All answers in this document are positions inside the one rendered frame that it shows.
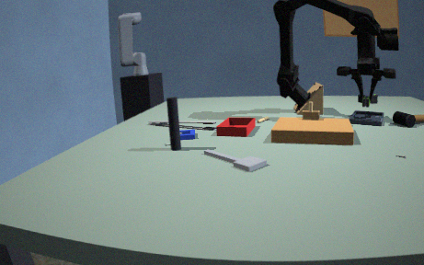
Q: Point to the red shallow tray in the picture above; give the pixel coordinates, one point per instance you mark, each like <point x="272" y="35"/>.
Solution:
<point x="236" y="127"/>

